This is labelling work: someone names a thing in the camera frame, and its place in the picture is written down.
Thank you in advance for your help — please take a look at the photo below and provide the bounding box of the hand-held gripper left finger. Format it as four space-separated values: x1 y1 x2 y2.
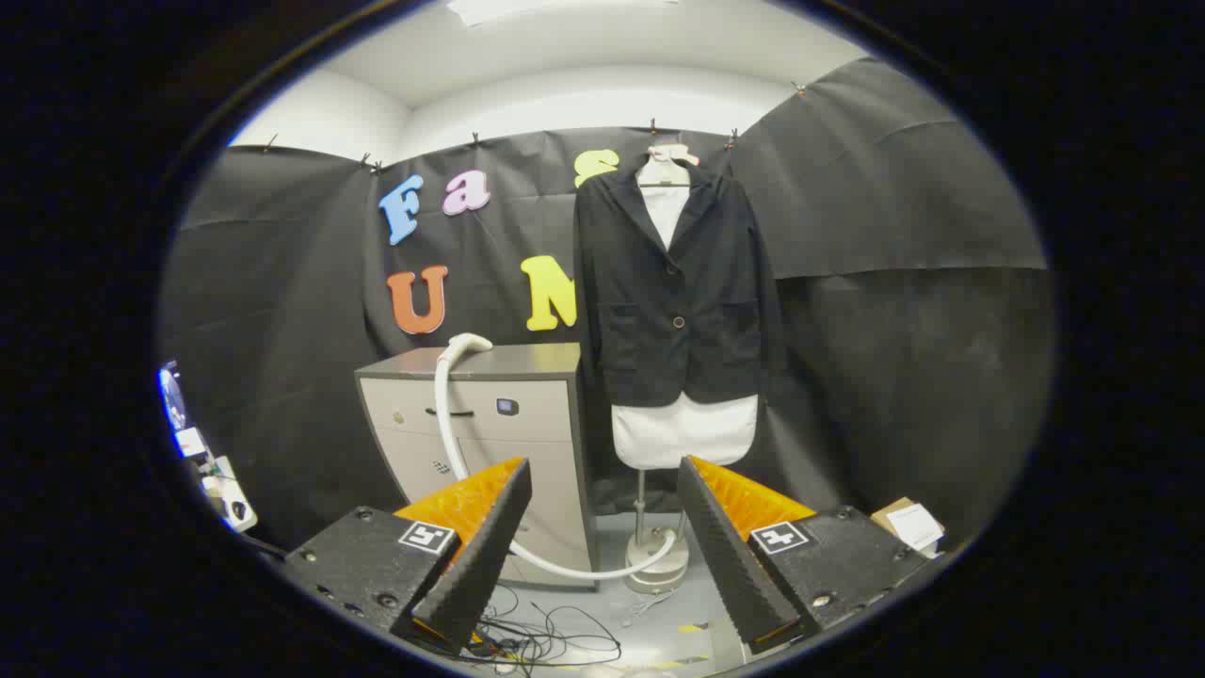
282 457 534 657

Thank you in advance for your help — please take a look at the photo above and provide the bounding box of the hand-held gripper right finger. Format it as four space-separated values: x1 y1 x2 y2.
676 455 933 657

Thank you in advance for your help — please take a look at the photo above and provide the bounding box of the white garment steamer with hose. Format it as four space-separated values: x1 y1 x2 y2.
433 331 679 581

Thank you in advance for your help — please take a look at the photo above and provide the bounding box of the black jacket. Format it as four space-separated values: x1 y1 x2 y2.
572 162 788 409

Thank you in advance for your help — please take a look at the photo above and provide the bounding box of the metal mannequin stand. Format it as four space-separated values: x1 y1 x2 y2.
623 469 691 596

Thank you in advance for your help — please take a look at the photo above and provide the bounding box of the white mannequin torso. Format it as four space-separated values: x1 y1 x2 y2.
610 151 760 472

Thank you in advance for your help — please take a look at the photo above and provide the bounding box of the grey drawer cabinet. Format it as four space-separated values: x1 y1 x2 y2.
354 343 601 592

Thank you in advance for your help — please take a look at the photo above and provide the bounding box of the cardboard box with white paper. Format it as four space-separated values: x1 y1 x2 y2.
871 497 947 558

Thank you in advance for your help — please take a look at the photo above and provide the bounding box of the white plastic device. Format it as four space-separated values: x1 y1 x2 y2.
201 469 258 534

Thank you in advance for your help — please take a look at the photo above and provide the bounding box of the black backdrop cloth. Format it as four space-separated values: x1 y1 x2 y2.
158 56 1053 547

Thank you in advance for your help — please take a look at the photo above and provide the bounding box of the blue lit screen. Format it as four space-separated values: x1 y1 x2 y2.
158 363 189 434

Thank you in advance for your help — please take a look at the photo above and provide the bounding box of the row of small backdrop clips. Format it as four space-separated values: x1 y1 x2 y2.
264 83 809 176

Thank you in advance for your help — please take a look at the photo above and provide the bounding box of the long ceiling light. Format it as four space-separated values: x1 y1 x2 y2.
447 0 679 27

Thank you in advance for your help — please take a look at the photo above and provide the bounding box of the tangle of black cables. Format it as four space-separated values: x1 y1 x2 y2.
466 584 624 671

